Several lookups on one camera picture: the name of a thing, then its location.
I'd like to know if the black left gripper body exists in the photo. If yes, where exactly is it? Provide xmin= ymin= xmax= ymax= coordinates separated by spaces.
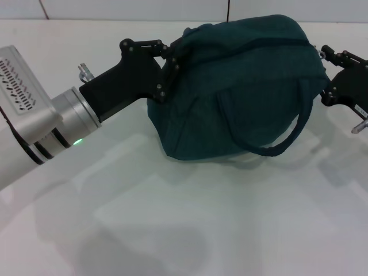
xmin=78 ymin=39 xmax=165 ymax=121

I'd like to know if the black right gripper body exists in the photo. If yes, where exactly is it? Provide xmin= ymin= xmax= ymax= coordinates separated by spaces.
xmin=320 ymin=66 xmax=368 ymax=119

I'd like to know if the dark teal fabric bag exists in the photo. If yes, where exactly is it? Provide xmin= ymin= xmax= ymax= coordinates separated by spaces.
xmin=145 ymin=14 xmax=330 ymax=160

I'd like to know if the black cable with silver plug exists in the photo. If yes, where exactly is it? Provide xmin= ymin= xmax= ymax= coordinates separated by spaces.
xmin=350 ymin=118 xmax=368 ymax=135
xmin=76 ymin=62 xmax=95 ymax=81

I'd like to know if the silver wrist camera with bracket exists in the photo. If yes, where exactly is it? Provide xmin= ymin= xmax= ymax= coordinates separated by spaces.
xmin=0 ymin=45 xmax=63 ymax=145

